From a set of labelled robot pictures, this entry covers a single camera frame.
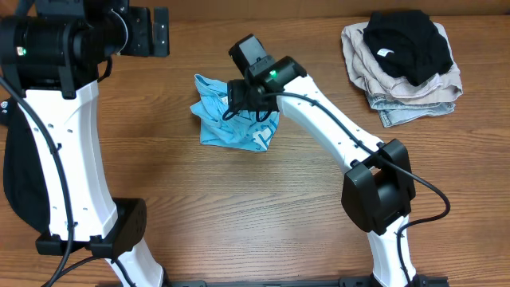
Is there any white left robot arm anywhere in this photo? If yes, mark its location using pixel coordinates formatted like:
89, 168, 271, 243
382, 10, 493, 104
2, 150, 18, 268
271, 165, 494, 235
1, 0, 170, 286

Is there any grey denim folded garment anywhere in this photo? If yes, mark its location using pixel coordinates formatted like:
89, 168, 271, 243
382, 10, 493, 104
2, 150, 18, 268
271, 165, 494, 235
365, 92, 455, 128

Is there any black shirt on left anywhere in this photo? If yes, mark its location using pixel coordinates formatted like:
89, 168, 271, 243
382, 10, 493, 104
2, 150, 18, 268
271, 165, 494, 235
1, 98, 50, 234

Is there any beige folded garment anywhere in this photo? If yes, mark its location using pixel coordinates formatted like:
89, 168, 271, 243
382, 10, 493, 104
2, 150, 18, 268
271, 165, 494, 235
341, 22, 463, 105

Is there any black folded garment on pile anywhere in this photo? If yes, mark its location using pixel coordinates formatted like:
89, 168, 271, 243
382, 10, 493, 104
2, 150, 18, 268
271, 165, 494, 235
363, 10, 453, 86

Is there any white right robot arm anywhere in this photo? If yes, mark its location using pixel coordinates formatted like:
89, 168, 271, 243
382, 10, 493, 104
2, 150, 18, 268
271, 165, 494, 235
226, 55, 419, 286

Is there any light blue t-shirt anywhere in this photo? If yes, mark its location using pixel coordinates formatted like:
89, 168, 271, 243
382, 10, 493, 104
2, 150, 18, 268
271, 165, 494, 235
190, 74, 280, 152

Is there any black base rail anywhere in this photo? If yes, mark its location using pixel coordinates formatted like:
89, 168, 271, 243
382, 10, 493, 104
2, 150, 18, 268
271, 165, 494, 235
167, 276, 371, 287

